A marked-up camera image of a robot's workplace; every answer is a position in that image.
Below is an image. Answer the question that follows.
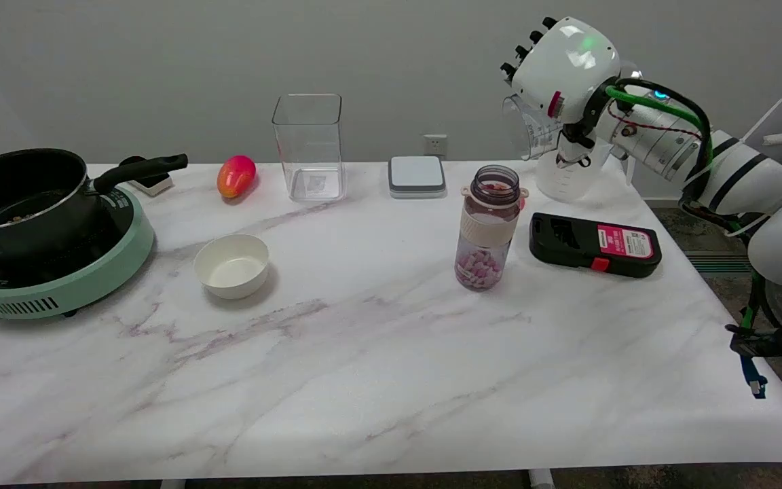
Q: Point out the clear square storage container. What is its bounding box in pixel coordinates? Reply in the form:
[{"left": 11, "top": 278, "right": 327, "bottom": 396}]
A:
[{"left": 272, "top": 94, "right": 346, "bottom": 202}]

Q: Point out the floor vent grille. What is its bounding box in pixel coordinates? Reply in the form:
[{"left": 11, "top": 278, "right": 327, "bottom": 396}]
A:
[{"left": 685, "top": 251, "right": 757, "bottom": 274}]

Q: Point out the red yellow mango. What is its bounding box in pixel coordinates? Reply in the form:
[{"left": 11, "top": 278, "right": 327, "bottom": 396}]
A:
[{"left": 217, "top": 155, "right": 257, "bottom": 199}]

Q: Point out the clear plastic measuring cup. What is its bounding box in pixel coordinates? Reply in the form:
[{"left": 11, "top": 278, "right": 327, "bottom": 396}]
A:
[{"left": 502, "top": 95, "right": 566, "bottom": 161}]

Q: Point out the clear bottle with pink pills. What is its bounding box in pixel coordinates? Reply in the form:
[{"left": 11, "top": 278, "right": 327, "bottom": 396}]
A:
[{"left": 455, "top": 165, "right": 529, "bottom": 292}]

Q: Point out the small white black device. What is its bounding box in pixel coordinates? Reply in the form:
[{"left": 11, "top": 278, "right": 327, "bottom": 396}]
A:
[{"left": 119, "top": 156, "right": 174, "bottom": 198}]

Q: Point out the mint green induction cooker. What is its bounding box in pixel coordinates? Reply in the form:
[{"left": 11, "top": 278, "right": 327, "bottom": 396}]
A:
[{"left": 0, "top": 185, "right": 155, "bottom": 321}]

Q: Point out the white bowl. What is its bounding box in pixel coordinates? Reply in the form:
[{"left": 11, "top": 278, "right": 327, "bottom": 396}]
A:
[{"left": 193, "top": 234, "right": 270, "bottom": 300}]

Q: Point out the large translucent measuring jug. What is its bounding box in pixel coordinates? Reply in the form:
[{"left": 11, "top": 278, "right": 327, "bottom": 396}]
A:
[{"left": 536, "top": 139, "right": 631, "bottom": 203}]

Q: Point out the black case with pink label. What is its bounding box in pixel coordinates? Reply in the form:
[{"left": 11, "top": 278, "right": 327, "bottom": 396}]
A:
[{"left": 529, "top": 212, "right": 663, "bottom": 278}]

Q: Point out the green black robot cable bundle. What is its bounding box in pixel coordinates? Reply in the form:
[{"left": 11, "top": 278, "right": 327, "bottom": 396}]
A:
[{"left": 605, "top": 78, "right": 782, "bottom": 400}]

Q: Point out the black saucepan with handle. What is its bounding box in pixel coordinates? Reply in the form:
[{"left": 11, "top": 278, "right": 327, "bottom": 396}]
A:
[{"left": 0, "top": 148, "right": 189, "bottom": 262}]

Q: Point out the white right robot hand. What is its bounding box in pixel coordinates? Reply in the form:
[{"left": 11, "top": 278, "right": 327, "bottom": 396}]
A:
[{"left": 500, "top": 17, "right": 622, "bottom": 168}]

